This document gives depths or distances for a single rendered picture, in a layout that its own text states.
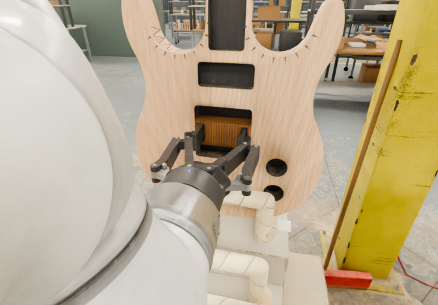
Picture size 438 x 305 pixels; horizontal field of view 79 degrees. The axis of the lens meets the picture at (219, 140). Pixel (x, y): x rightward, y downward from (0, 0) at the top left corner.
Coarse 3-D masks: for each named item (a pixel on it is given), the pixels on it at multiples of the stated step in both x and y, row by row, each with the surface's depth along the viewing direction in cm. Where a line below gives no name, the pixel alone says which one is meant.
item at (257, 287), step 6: (252, 276) 45; (258, 276) 44; (264, 276) 44; (252, 282) 46; (258, 282) 45; (264, 282) 45; (252, 288) 46; (258, 288) 46; (264, 288) 46; (252, 294) 47; (258, 294) 47; (252, 300) 48
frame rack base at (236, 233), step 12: (228, 216) 58; (240, 216) 58; (228, 228) 55; (240, 228) 55; (252, 228) 55; (228, 240) 52; (240, 240) 52; (252, 240) 52; (276, 240) 52; (240, 252) 51; (252, 252) 50; (264, 252) 50; (276, 252) 50; (288, 252) 50; (276, 264) 50; (240, 276) 54; (276, 276) 52
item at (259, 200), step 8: (232, 192) 48; (240, 192) 48; (256, 192) 48; (264, 192) 48; (224, 200) 48; (232, 200) 48; (240, 200) 48; (248, 200) 47; (256, 200) 47; (264, 200) 47; (272, 200) 47; (256, 208) 48
